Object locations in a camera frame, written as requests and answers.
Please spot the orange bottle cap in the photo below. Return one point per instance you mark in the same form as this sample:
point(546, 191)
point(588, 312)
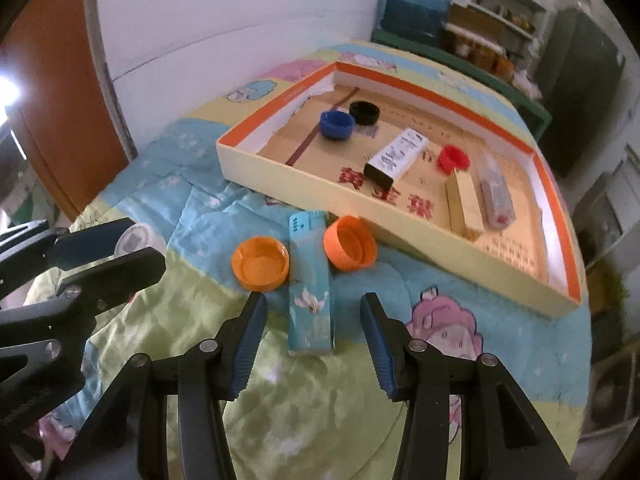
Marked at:
point(260, 264)
point(350, 245)

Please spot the blue bottle cap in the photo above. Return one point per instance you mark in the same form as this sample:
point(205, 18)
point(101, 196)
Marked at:
point(336, 125)

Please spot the gold lighter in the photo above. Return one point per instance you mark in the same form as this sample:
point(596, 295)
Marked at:
point(464, 208)

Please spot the shallow cardboard tray box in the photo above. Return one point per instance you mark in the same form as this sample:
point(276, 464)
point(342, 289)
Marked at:
point(273, 145)

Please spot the red wooden door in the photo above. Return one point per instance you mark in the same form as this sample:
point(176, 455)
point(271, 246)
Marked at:
point(60, 117)

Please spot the white QR code cap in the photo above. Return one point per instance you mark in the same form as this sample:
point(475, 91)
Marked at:
point(138, 237)

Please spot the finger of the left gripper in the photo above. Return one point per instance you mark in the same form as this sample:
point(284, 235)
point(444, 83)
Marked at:
point(109, 284)
point(71, 250)

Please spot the white Hello Kitty lighter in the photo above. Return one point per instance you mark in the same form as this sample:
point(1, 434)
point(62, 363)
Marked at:
point(392, 162)

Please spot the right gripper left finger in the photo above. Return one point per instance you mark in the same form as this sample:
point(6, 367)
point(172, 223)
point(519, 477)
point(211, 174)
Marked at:
point(125, 435)

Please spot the colourful cartoon quilt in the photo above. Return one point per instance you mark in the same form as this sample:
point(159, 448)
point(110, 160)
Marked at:
point(325, 416)

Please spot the dark green refrigerator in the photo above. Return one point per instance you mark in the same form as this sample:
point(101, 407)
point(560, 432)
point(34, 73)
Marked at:
point(577, 75)

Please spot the black bottle cap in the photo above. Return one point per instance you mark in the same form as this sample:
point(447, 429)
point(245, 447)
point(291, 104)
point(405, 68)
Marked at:
point(365, 113)

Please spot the red bottle cap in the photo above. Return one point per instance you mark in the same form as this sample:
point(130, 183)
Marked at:
point(452, 158)

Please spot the white metal shelf rack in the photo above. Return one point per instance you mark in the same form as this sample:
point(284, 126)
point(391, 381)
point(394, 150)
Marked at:
point(514, 26)

